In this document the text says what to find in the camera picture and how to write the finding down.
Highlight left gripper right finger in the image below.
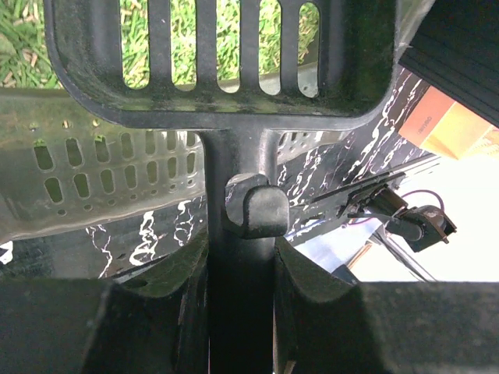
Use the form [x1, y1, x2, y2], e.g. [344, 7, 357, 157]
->
[274, 238, 498, 373]

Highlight dark green litter box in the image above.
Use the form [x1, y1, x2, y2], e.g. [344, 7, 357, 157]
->
[0, 87, 324, 242]

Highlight black litter scoop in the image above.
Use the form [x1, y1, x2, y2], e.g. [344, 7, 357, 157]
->
[44, 1, 399, 373]

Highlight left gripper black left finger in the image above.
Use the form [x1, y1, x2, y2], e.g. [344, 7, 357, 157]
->
[1, 231, 208, 373]

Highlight green litter pellets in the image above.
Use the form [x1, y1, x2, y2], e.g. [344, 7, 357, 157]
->
[1, 1, 320, 89]

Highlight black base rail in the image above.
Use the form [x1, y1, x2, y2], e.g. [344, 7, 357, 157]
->
[288, 155, 457, 254]

